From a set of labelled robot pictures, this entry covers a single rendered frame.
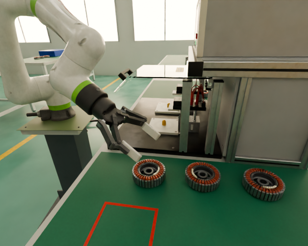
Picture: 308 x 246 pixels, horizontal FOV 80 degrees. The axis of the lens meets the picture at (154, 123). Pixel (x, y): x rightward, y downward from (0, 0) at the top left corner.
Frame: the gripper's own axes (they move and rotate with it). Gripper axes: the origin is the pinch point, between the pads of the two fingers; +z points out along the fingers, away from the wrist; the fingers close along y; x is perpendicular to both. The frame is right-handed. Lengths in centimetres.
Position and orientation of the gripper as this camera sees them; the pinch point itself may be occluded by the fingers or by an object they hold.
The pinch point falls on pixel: (147, 145)
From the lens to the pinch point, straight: 58.2
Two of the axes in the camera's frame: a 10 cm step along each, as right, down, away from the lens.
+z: 7.7, 6.3, -1.0
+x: 4.8, -6.7, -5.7
